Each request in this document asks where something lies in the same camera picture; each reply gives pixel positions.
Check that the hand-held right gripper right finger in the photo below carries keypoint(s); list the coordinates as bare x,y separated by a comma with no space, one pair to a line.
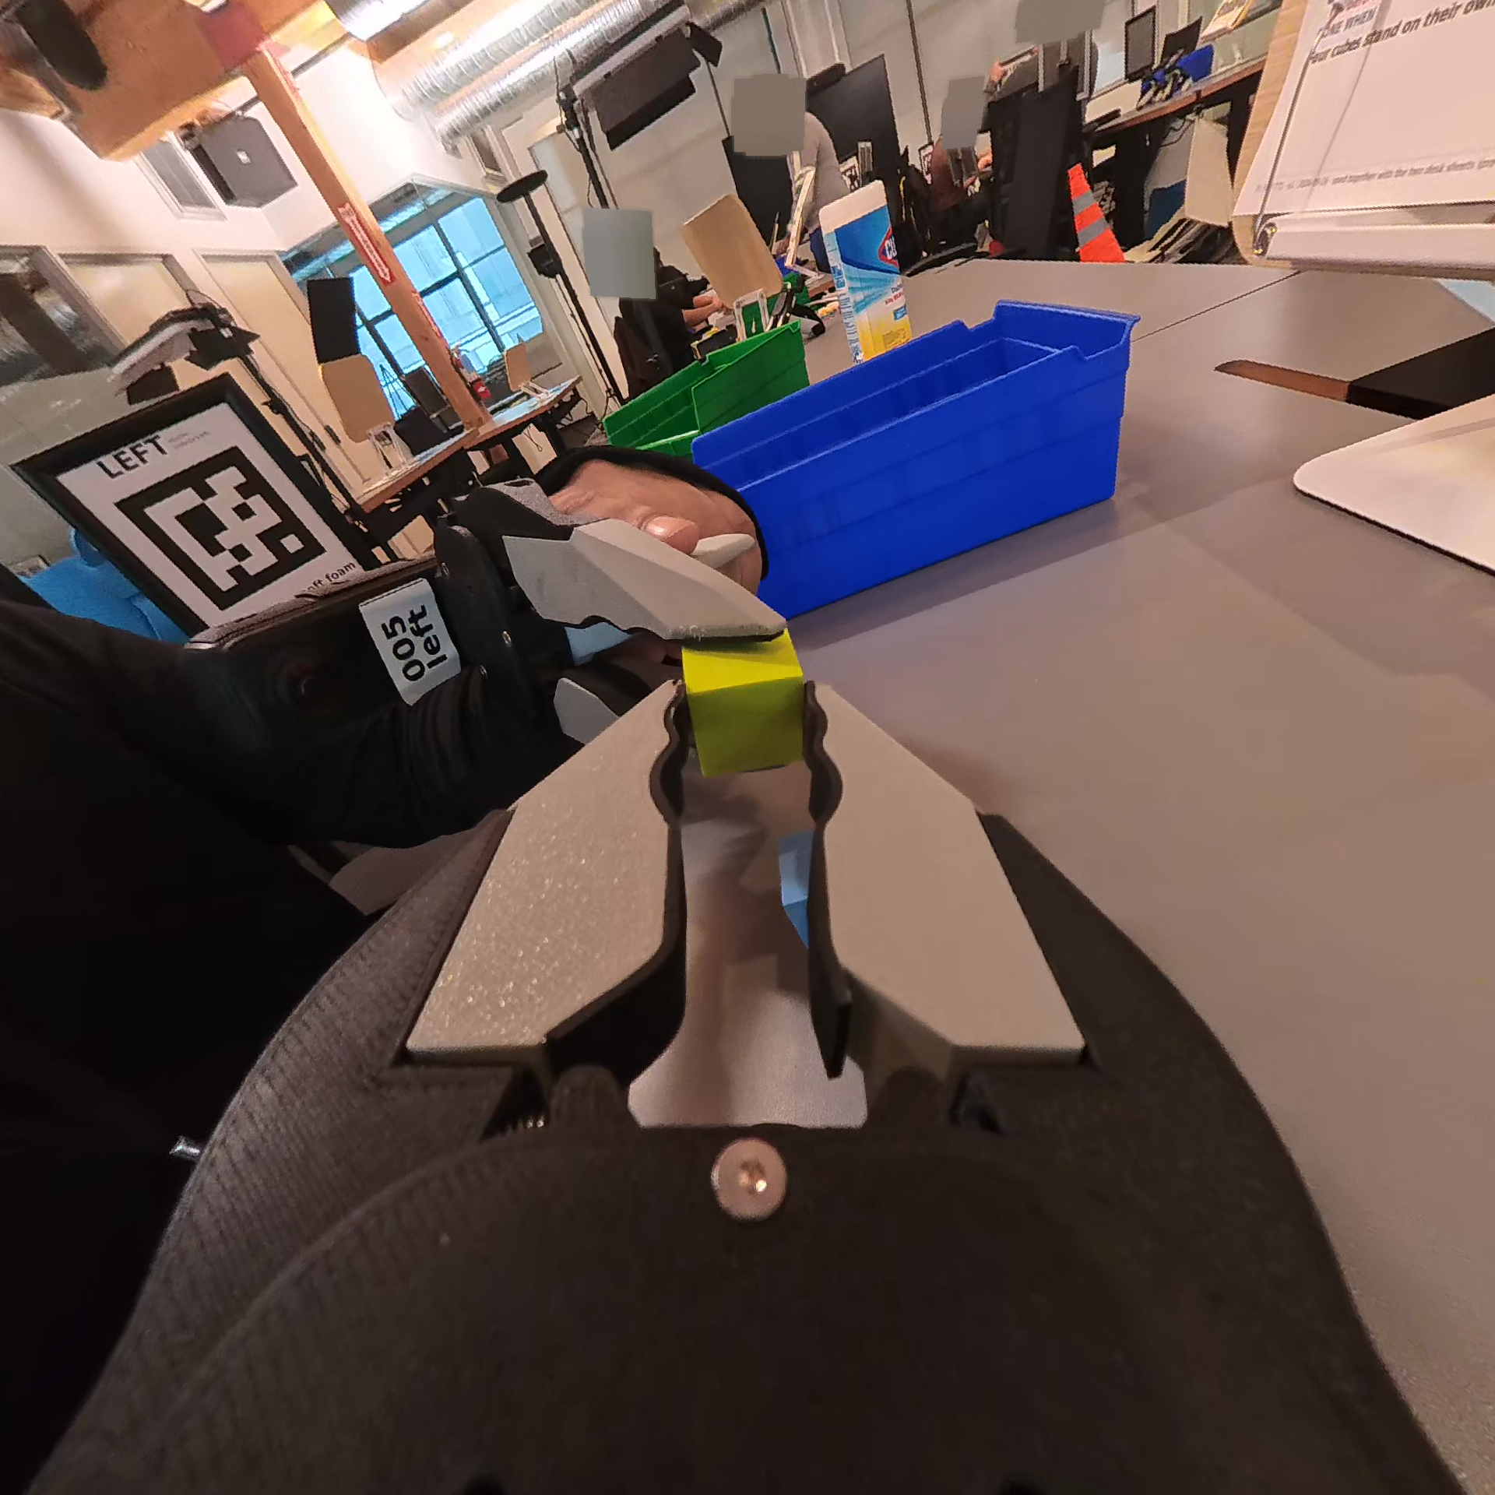
936,923

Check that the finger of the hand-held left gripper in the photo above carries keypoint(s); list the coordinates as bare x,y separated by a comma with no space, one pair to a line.
644,585
590,711

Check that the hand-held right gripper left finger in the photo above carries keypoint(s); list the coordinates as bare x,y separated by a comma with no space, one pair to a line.
562,889

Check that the yellow-green foam cube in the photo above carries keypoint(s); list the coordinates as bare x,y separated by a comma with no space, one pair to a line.
743,713

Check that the person's left forearm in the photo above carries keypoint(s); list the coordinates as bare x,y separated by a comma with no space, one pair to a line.
293,782

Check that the light blue foam cube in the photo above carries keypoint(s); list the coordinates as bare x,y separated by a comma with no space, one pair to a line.
797,882

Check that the light blue foam piece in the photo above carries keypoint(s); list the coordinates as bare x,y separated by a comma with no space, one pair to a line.
106,590

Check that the person's left hand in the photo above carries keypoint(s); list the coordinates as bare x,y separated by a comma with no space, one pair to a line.
654,497

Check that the green plastic bin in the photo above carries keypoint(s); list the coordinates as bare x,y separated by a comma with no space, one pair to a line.
713,392

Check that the blue plastic bin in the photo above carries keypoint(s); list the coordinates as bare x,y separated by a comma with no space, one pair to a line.
912,480

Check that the large window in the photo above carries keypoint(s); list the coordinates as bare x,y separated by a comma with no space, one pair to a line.
457,280

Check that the tan cardboard panel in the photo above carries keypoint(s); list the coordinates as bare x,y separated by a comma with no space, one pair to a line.
731,252

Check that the white wipes canister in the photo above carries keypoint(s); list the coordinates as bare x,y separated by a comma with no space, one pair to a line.
863,280

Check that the black studio light panel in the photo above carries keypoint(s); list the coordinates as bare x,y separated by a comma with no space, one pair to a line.
649,88

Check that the orange traffic cone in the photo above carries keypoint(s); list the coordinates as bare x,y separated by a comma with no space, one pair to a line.
1096,222

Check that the white instruction sheet board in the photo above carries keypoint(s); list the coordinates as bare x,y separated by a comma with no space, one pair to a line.
1379,141

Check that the wooden post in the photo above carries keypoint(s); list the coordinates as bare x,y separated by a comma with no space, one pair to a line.
362,234

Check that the black wall box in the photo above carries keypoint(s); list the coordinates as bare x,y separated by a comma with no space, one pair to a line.
240,158

